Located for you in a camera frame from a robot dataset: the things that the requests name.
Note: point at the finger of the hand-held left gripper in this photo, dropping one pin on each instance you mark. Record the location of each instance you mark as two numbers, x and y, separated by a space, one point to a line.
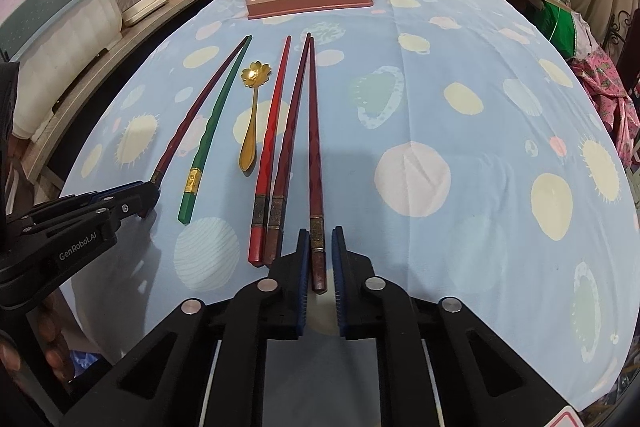
135 202
100 196

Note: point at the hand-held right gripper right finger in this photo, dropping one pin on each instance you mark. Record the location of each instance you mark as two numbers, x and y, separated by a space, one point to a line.
340 287

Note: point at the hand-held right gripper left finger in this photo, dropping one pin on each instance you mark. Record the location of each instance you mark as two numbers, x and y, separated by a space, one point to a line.
302 287

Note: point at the maroon chopstick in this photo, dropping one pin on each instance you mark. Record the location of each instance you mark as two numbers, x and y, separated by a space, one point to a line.
271 247
315 157

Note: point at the green chopstick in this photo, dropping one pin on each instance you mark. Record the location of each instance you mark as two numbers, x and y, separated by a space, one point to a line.
187 207

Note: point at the red chopstick dark band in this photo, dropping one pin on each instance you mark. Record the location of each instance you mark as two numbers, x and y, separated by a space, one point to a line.
256 244

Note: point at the gold flower spoon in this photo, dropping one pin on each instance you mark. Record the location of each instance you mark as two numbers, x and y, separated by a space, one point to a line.
256 74

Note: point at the person's left hand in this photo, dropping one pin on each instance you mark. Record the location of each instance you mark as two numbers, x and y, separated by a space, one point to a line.
52 337

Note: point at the wood grain side counter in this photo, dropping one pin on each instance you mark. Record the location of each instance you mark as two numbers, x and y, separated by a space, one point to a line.
55 132

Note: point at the white dish box grey lid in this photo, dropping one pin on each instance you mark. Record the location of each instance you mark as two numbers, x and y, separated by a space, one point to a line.
60 42

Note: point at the pink pineapple print cloth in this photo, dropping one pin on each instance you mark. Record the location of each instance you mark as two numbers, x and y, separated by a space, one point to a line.
610 92

